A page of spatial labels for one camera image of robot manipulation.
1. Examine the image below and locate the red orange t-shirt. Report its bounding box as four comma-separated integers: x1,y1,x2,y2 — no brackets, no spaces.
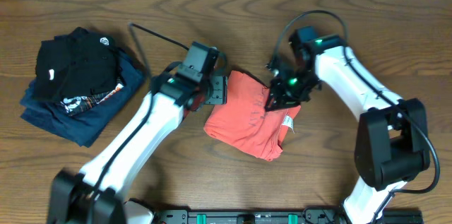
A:
203,71,301,162

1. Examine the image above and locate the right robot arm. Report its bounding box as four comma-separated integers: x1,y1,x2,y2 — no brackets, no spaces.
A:
266,27,439,223

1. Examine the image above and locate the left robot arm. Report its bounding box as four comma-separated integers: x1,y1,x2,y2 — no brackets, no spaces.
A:
47,72,227,223

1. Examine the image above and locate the navy blue folded garment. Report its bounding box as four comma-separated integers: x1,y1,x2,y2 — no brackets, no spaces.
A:
20,51,144,147

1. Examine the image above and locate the black patterned folded garment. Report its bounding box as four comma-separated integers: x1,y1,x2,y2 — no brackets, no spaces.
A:
57,83,124,117

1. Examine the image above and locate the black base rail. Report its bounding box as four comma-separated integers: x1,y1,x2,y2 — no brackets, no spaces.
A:
123,199,424,224

